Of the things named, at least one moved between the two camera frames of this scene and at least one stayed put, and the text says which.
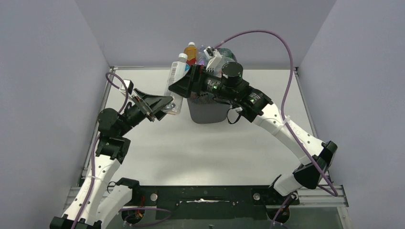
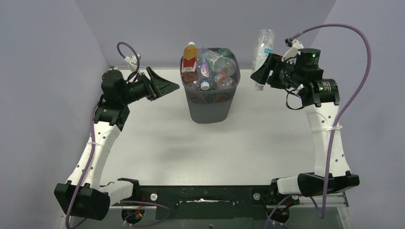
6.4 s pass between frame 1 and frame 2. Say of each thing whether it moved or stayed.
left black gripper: moved
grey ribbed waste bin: stayed
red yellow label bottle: stayed
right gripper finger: moved
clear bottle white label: moved
